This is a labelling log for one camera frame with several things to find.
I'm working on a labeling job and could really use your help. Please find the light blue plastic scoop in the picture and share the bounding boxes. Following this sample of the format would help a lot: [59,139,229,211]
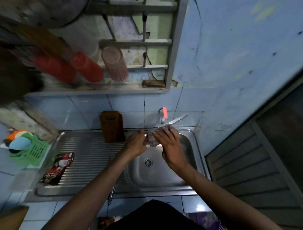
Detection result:
[9,137,33,150]

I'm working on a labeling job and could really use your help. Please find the clear plastic container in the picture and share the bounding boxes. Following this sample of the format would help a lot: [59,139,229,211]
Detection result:
[9,170,36,191]

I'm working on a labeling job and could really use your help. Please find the dark round hanging pan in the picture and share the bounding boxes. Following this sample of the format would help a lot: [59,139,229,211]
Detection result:
[0,0,89,29]

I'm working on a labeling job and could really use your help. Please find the checked dishcloth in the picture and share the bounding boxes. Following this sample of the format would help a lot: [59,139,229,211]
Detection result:
[146,125,180,147]

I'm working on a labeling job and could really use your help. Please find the orange plastic utensil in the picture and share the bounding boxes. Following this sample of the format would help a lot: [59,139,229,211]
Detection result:
[4,130,27,140]

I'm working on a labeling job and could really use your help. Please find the red plastic cup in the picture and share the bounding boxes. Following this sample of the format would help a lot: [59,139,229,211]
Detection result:
[71,52,104,83]
[33,55,77,83]

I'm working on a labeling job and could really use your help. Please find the wooden scrub brush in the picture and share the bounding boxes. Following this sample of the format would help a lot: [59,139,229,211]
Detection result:
[142,79,166,88]

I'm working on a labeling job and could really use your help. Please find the person's left hand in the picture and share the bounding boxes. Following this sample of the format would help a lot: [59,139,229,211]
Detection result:
[123,130,148,158]

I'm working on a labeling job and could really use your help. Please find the purple plastic basket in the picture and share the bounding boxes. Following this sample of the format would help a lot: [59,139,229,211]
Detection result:
[187,211,228,230]

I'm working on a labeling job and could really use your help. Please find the wooden knife block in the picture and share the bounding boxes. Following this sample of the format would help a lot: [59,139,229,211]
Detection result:
[0,206,29,230]

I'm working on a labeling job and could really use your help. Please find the knives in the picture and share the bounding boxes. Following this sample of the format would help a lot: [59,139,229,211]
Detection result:
[108,185,116,205]

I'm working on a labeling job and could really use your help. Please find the person's left forearm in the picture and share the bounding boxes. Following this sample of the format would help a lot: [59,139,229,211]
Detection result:
[41,151,133,230]

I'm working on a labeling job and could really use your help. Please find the small wooden cutting board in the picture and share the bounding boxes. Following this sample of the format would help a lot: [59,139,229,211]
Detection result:
[99,111,125,144]

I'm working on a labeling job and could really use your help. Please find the red black sachet pack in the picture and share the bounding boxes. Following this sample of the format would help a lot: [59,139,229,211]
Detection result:
[40,152,75,186]

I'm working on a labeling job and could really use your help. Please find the yellow plastic cup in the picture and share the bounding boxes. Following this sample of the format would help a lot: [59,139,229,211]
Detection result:
[14,23,69,57]

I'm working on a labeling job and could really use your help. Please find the white plastic cup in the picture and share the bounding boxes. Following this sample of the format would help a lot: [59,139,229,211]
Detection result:
[51,21,99,57]

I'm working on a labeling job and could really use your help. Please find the white faucet orange handle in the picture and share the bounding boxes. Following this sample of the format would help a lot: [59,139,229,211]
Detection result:
[158,107,168,124]

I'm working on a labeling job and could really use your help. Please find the person's right forearm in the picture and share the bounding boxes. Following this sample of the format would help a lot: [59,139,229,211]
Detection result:
[180,163,282,230]

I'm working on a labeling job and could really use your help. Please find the grey slatted wooden door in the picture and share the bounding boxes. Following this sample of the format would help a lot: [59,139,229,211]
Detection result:
[206,73,303,228]

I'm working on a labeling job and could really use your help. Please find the green plastic basket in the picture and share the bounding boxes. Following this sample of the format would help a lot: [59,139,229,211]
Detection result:
[9,135,49,166]

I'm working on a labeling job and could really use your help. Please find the person's black clothing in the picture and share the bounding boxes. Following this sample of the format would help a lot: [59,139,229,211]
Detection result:
[108,200,206,230]

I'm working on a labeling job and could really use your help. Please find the stainless steel sink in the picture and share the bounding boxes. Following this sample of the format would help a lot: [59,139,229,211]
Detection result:
[25,128,211,202]

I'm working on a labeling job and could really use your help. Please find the red striped drinking glass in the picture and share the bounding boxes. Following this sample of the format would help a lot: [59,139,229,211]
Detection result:
[102,46,129,81]

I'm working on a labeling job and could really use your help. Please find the large dark brown wok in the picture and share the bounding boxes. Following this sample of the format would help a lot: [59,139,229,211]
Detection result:
[0,46,44,105]

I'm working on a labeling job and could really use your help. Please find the person's right hand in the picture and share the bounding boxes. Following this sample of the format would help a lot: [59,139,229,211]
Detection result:
[152,127,187,172]

